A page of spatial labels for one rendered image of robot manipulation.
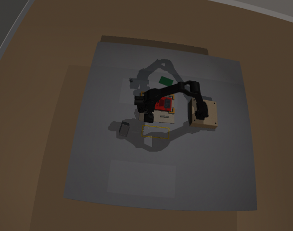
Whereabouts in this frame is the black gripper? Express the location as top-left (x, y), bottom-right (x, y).
top-left (144, 105), bottom-right (155, 123)

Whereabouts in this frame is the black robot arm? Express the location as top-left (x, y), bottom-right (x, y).
top-left (134, 80), bottom-right (209, 120)

